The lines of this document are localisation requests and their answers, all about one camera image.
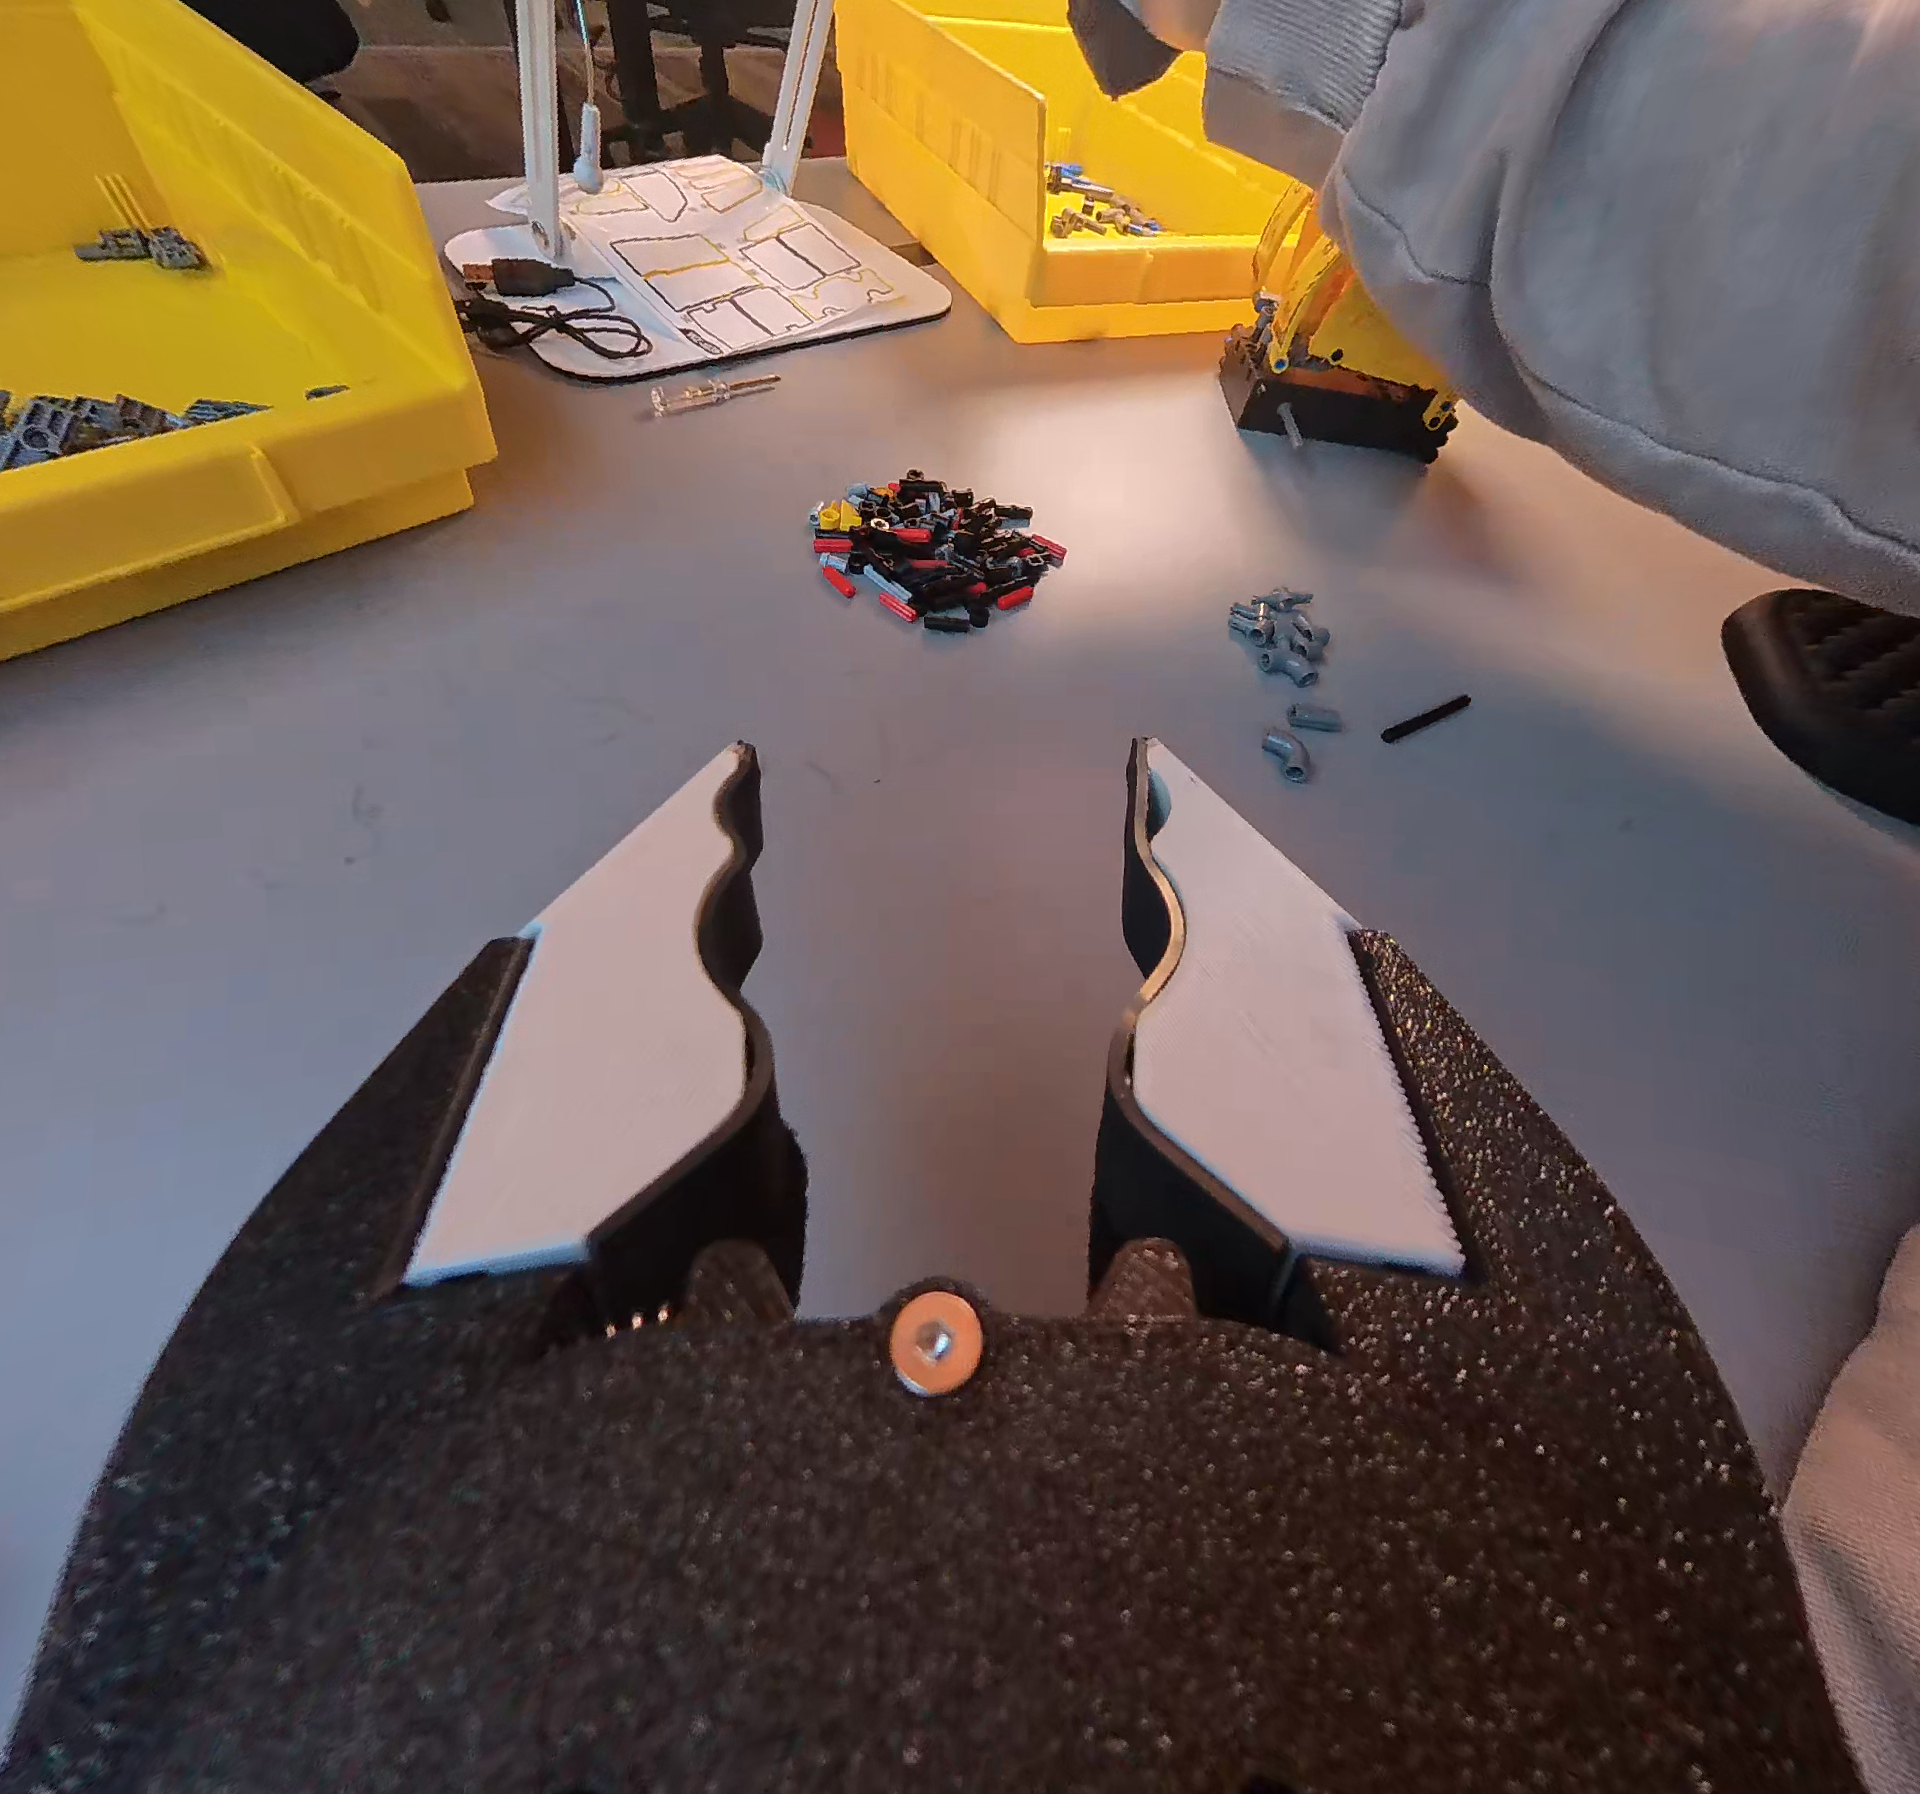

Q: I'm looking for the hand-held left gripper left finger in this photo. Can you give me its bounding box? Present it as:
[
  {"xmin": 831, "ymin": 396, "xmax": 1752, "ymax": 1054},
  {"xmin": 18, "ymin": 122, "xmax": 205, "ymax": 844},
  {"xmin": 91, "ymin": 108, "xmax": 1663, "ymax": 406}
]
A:
[{"xmin": 401, "ymin": 738, "xmax": 807, "ymax": 1345}]

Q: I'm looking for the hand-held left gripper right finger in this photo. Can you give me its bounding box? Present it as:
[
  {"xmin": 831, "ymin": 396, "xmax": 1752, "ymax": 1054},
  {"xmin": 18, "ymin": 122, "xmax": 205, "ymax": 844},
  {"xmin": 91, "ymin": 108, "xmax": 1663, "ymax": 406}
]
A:
[{"xmin": 1089, "ymin": 735, "xmax": 1466, "ymax": 1348}]

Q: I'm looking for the yellow block robot model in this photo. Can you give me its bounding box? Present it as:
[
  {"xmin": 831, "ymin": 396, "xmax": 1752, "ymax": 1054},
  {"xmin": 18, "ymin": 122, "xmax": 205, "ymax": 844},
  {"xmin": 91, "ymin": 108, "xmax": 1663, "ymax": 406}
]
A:
[{"xmin": 1220, "ymin": 183, "xmax": 1463, "ymax": 469}]

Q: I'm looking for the pile of grey connectors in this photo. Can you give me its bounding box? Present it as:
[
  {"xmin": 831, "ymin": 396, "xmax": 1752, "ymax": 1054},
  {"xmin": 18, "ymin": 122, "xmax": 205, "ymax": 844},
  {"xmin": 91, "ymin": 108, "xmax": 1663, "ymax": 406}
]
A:
[{"xmin": 1229, "ymin": 584, "xmax": 1336, "ymax": 689}]

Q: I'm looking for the person's right forearm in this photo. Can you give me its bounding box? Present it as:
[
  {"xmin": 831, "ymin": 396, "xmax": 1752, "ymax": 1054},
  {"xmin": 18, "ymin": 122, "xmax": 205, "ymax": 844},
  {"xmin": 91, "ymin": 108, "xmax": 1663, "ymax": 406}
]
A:
[{"xmin": 1198, "ymin": 0, "xmax": 1920, "ymax": 616}]

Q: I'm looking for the grey desk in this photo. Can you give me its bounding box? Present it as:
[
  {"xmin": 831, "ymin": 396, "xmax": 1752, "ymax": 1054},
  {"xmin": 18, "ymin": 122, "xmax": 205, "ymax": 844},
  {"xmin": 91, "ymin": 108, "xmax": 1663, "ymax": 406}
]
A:
[{"xmin": 0, "ymin": 166, "xmax": 1920, "ymax": 1737}]

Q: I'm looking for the yellow bin with divider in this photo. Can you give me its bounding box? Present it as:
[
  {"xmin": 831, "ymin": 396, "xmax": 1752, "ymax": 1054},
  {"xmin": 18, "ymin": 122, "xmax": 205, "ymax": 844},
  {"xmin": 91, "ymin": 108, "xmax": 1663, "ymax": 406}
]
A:
[{"xmin": 831, "ymin": 0, "xmax": 1360, "ymax": 347}]

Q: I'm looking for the heap of assorted small parts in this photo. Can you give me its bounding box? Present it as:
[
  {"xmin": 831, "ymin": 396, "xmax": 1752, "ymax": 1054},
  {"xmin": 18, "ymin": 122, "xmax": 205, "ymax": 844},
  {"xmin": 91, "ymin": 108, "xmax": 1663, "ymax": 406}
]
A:
[{"xmin": 1045, "ymin": 157, "xmax": 1169, "ymax": 244}]

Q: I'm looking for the black office chair base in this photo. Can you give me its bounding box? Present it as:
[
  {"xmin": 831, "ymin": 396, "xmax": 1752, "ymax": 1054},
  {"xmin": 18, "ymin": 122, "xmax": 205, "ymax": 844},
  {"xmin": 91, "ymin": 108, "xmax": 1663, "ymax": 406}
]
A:
[{"xmin": 600, "ymin": 0, "xmax": 810, "ymax": 160}]

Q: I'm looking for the white sticker sheet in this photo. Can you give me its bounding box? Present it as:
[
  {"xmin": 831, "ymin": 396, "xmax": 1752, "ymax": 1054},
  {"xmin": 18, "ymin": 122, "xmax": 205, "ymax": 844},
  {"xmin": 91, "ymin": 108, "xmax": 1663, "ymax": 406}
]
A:
[{"xmin": 558, "ymin": 151, "xmax": 892, "ymax": 359}]

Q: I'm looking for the pile of black red pins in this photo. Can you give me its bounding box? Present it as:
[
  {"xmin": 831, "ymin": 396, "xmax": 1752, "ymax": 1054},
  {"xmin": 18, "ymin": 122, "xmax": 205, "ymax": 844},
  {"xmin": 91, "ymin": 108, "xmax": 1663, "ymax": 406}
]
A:
[{"xmin": 807, "ymin": 464, "xmax": 1069, "ymax": 634}]

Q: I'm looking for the white wooden book stand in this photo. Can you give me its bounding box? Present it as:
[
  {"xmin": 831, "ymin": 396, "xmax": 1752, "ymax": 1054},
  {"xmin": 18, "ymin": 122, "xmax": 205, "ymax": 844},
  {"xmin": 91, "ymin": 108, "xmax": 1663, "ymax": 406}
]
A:
[{"xmin": 367, "ymin": 0, "xmax": 1005, "ymax": 390}]

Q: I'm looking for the black wrist rest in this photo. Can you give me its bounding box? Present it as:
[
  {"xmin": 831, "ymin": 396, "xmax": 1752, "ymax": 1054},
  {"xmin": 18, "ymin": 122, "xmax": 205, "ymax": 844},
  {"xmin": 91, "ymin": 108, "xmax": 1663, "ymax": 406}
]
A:
[{"xmin": 1719, "ymin": 588, "xmax": 1920, "ymax": 828}]

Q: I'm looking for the person's grey hoodie torso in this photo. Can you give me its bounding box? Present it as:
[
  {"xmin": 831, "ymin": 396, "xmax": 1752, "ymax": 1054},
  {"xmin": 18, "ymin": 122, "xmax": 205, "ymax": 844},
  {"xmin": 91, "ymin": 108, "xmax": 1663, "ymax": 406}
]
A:
[{"xmin": 1782, "ymin": 1217, "xmax": 1920, "ymax": 1794}]

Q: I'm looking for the yellow plastic bin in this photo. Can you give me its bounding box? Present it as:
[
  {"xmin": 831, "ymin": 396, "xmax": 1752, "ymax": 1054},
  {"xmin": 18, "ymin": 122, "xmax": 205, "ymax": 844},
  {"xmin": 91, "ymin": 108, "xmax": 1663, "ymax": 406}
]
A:
[{"xmin": 0, "ymin": 0, "xmax": 501, "ymax": 661}]

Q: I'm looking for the heap of dark grey plates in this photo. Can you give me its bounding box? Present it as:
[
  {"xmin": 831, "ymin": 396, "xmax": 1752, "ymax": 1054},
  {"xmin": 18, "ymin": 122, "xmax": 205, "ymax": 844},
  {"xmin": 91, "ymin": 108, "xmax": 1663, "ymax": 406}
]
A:
[{"xmin": 0, "ymin": 220, "xmax": 355, "ymax": 473}]

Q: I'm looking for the black usb cable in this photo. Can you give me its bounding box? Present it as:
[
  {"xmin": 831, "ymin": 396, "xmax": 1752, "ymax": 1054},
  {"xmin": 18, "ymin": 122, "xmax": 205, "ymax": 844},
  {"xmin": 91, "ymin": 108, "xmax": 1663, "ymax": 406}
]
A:
[{"xmin": 449, "ymin": 256, "xmax": 655, "ymax": 367}]

